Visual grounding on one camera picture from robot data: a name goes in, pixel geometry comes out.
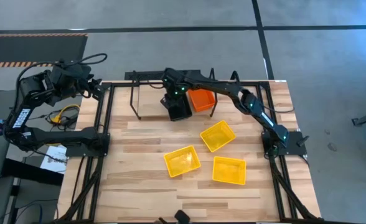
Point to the yellow plastic basket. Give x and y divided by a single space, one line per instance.
229 170
182 161
218 136

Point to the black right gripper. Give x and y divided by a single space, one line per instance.
175 82

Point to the white printed paper sheet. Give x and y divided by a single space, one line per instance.
57 161

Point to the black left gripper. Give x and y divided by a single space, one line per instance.
91 88

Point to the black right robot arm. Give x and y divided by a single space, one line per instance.
220 87

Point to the black curved hook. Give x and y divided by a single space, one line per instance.
232 77

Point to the black perforated metal panel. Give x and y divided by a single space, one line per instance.
145 75

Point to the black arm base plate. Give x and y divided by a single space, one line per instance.
74 152
296 149

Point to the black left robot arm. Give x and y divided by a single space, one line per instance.
61 135

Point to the black flat beam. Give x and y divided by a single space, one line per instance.
30 171

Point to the black aluminium table frame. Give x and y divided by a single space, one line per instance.
278 186

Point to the black hazard-striped floor mat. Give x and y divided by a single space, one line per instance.
15 46

